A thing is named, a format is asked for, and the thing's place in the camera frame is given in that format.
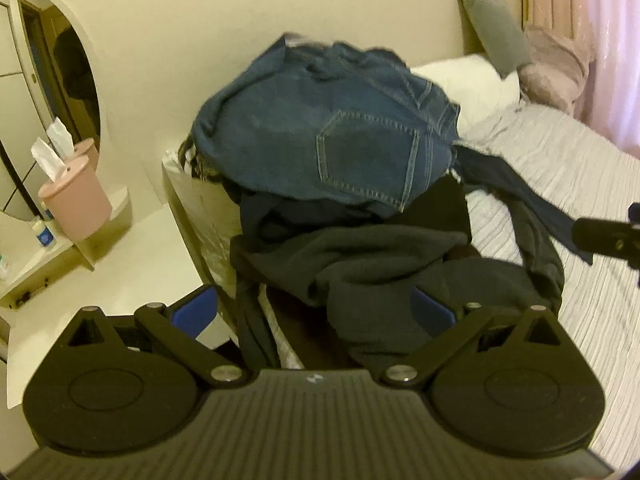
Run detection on white tissue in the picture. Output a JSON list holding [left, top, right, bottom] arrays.
[[30, 136, 66, 182]]

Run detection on pink tissue box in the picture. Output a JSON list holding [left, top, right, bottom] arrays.
[[38, 155, 113, 243]]

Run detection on navy blue garment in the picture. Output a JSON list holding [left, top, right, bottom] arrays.
[[452, 144, 596, 266]]

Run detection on bed with striped sheet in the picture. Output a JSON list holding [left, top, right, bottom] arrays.
[[162, 95, 640, 456]]

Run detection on patterned cloth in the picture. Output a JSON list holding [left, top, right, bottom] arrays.
[[177, 135, 226, 183]]

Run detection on dark grey fleece garment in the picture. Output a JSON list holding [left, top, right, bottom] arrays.
[[230, 180, 566, 367]]

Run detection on white vanity table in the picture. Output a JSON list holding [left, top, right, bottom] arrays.
[[0, 0, 221, 376]]

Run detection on grey pillow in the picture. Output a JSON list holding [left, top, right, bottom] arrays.
[[456, 0, 533, 73]]

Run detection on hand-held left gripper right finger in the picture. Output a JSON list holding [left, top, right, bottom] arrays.
[[382, 286, 564, 388]]

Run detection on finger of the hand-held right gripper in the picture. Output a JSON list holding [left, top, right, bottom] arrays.
[[571, 216, 640, 261]]

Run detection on black garment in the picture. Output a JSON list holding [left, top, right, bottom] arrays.
[[239, 176, 473, 253]]

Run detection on oval mirror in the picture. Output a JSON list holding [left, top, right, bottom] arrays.
[[0, 0, 102, 223]]

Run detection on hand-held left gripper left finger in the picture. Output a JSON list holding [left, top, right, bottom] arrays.
[[65, 285, 251, 389]]

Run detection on small blue label bottle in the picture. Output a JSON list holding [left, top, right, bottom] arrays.
[[32, 217, 55, 249]]

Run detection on blue denim jeans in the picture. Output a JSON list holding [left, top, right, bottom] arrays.
[[192, 34, 461, 212]]

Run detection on white pillow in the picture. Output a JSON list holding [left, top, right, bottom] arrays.
[[410, 55, 521, 133]]

